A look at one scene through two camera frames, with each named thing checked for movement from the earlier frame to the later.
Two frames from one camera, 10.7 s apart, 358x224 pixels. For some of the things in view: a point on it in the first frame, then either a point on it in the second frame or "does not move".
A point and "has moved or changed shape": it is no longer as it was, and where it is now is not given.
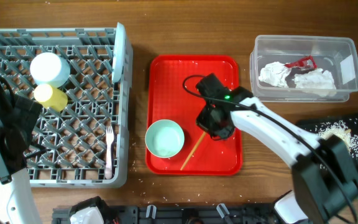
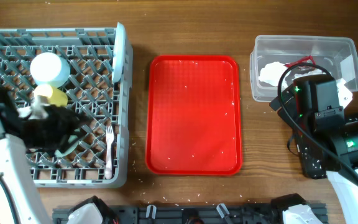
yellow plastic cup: [55, 99] does not move
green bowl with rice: [165, 139] → [72, 138]
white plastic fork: [109, 137] does not move
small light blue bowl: [49, 68] does not move
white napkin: [275, 73] does not move
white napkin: [314, 79] has moved or changed shape
